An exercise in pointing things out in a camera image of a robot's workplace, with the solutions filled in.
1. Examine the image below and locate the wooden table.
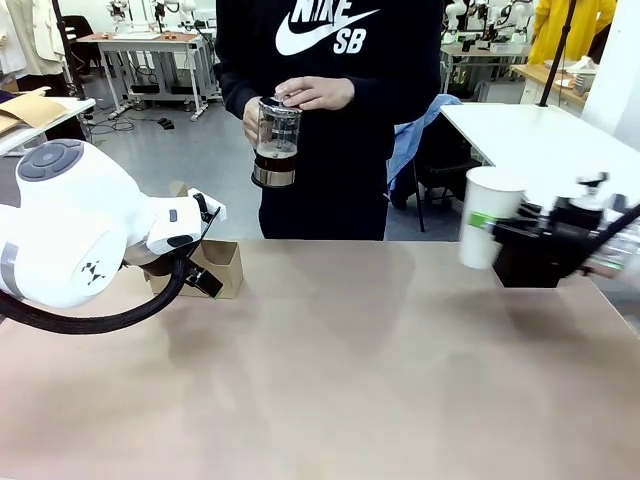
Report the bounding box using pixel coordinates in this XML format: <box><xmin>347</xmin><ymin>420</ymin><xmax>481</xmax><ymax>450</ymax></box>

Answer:
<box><xmin>509</xmin><ymin>62</ymin><xmax>597</xmax><ymax>107</ymax></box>

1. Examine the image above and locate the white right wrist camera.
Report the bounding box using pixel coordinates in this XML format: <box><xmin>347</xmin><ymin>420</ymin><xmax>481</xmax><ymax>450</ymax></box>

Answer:
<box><xmin>574</xmin><ymin>172</ymin><xmax>612</xmax><ymax>201</ymax></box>

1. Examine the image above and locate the white hanging garment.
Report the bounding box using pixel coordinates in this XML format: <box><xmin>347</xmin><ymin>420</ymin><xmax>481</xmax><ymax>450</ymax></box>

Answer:
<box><xmin>0</xmin><ymin>0</ymin><xmax>67</xmax><ymax>79</ymax></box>

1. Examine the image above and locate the blue cloth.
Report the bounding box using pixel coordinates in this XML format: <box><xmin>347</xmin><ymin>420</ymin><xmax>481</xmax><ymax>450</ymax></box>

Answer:
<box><xmin>387</xmin><ymin>93</ymin><xmax>464</xmax><ymax>194</ymax></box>

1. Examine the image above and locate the large white table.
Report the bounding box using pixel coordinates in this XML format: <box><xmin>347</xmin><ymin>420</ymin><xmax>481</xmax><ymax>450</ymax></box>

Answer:
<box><xmin>438</xmin><ymin>103</ymin><xmax>640</xmax><ymax>226</ymax></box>

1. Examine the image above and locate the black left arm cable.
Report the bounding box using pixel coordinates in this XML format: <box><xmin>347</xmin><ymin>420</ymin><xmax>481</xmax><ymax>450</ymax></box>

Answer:
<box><xmin>0</xmin><ymin>252</ymin><xmax>187</xmax><ymax>335</ymax></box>

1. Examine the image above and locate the person in yellow jacket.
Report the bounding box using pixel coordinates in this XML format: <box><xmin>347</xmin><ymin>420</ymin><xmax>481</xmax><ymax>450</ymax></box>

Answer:
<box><xmin>528</xmin><ymin>0</ymin><xmax>619</xmax><ymax>66</ymax></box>

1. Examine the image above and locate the person in black hoodie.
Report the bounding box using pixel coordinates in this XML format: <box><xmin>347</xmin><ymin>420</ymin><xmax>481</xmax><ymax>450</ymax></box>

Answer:
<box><xmin>214</xmin><ymin>0</ymin><xmax>444</xmax><ymax>242</ymax></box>

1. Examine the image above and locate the person's left sleeved forearm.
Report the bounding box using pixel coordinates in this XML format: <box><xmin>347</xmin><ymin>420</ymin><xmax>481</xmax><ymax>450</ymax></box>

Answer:
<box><xmin>347</xmin><ymin>74</ymin><xmax>443</xmax><ymax>127</ymax></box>

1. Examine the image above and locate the brown paper envelope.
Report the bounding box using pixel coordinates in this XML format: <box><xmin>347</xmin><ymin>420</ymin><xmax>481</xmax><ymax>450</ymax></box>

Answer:
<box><xmin>0</xmin><ymin>87</ymin><xmax>70</xmax><ymax>137</ymax></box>

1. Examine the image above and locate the person's right sleeved forearm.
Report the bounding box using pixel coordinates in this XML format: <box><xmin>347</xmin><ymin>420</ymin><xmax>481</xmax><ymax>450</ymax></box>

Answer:
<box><xmin>218</xmin><ymin>69</ymin><xmax>261</xmax><ymax>122</ymax></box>

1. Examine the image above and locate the grey metal workbench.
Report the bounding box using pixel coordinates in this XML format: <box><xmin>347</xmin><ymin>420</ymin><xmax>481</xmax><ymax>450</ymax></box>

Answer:
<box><xmin>89</xmin><ymin>30</ymin><xmax>217</xmax><ymax>122</ymax></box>

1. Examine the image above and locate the white cup stack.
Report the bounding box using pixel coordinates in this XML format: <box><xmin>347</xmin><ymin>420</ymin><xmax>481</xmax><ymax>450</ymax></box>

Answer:
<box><xmin>571</xmin><ymin>69</ymin><xmax>597</xmax><ymax>97</ymax></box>

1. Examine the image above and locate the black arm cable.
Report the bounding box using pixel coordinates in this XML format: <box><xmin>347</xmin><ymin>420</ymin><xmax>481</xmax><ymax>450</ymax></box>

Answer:
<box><xmin>564</xmin><ymin>203</ymin><xmax>640</xmax><ymax>279</ymax></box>
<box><xmin>0</xmin><ymin>252</ymin><xmax>187</xmax><ymax>335</ymax></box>

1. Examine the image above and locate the thin black tripod pole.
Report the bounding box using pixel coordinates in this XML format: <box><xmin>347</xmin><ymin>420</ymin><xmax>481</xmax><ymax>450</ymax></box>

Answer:
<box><xmin>537</xmin><ymin>0</ymin><xmax>577</xmax><ymax>109</ymax></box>

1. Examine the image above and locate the brown cardboard cup carrier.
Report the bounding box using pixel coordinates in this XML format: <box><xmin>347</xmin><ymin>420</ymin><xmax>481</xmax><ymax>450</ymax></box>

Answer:
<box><xmin>143</xmin><ymin>180</ymin><xmax>245</xmax><ymax>301</ymax></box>

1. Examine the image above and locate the white paper cup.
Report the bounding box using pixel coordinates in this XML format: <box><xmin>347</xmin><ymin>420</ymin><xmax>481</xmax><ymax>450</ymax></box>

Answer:
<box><xmin>458</xmin><ymin>166</ymin><xmax>530</xmax><ymax>270</ymax></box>

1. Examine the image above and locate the person's left hand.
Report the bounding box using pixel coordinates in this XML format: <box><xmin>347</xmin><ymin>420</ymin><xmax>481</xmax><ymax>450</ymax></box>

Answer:
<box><xmin>274</xmin><ymin>75</ymin><xmax>357</xmax><ymax>112</ymax></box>

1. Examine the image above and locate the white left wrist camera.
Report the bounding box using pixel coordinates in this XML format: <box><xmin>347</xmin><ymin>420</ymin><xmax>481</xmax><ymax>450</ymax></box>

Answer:
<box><xmin>191</xmin><ymin>191</ymin><xmax>229</xmax><ymax>224</ymax></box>

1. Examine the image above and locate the person's right hand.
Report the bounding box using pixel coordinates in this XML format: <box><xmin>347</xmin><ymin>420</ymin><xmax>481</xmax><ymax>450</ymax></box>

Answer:
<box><xmin>242</xmin><ymin>97</ymin><xmax>262</xmax><ymax>150</ymax></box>

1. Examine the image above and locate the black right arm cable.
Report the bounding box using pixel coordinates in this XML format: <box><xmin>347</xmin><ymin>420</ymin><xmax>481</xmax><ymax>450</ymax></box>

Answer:
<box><xmin>564</xmin><ymin>203</ymin><xmax>640</xmax><ymax>279</ymax></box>

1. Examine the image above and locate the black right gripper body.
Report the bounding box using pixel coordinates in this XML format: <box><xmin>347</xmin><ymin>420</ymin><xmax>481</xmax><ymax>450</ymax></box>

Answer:
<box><xmin>544</xmin><ymin>197</ymin><xmax>609</xmax><ymax>247</ymax></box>

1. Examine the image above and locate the black chair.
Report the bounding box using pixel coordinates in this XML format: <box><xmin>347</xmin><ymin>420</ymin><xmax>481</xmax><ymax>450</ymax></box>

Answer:
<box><xmin>399</xmin><ymin>117</ymin><xmax>482</xmax><ymax>232</ymax></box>

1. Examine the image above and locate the glass french press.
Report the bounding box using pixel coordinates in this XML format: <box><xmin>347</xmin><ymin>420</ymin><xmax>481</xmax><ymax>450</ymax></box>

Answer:
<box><xmin>249</xmin><ymin>94</ymin><xmax>304</xmax><ymax>190</ymax></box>

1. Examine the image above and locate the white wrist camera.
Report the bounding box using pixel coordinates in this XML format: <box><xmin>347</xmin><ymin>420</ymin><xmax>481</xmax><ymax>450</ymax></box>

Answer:
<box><xmin>191</xmin><ymin>191</ymin><xmax>229</xmax><ymax>224</ymax></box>
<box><xmin>574</xmin><ymin>172</ymin><xmax>612</xmax><ymax>201</ymax></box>

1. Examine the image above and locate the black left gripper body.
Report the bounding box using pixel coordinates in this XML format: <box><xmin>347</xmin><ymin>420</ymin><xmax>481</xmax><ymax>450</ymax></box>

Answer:
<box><xmin>122</xmin><ymin>243</ymin><xmax>177</xmax><ymax>279</ymax></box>

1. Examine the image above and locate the black stand pole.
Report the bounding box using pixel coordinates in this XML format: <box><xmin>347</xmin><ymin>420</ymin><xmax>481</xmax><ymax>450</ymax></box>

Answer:
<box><xmin>52</xmin><ymin>0</ymin><xmax>87</xmax><ymax>101</ymax></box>

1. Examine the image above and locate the white lab workbench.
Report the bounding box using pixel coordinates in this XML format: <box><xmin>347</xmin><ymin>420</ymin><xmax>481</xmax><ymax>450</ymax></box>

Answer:
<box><xmin>439</xmin><ymin>42</ymin><xmax>532</xmax><ymax>97</ymax></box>

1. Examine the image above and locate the black box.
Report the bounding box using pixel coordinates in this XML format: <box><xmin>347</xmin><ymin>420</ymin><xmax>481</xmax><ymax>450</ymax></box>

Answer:
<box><xmin>493</xmin><ymin>238</ymin><xmax>572</xmax><ymax>289</ymax></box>

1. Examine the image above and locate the small white table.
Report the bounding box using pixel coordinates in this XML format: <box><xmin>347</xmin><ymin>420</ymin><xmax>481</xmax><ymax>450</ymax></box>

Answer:
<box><xmin>0</xmin><ymin>97</ymin><xmax>97</xmax><ymax>157</ymax></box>

